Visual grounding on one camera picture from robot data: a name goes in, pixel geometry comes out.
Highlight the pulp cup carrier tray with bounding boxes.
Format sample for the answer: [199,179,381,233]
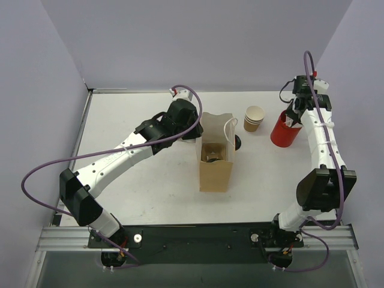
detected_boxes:
[201,143,226,162]

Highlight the brown paper takeout bag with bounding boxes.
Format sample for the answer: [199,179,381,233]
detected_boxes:
[196,112,238,192]

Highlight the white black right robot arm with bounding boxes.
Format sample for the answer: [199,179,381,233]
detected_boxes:
[270,75,357,232]

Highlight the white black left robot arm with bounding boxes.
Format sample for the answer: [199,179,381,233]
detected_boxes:
[59,86,203,247]

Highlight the black coffee lid stack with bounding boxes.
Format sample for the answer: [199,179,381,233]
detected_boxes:
[235,134,242,151]

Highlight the red cylindrical straw holder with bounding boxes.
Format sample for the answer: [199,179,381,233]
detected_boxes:
[270,110,302,148]

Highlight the stacked kraft paper cups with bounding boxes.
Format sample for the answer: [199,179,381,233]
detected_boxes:
[244,106,265,133]

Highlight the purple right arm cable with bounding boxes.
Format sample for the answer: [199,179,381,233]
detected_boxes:
[269,50,346,272]

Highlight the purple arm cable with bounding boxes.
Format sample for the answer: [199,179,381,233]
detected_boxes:
[269,50,346,272]
[21,85,203,269]

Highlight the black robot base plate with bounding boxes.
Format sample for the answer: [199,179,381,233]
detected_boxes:
[86,222,304,265]

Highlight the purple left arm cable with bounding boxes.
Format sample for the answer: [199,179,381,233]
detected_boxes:
[21,85,203,269]

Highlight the aluminium front frame rail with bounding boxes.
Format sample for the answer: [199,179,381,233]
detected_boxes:
[36,225,359,251]

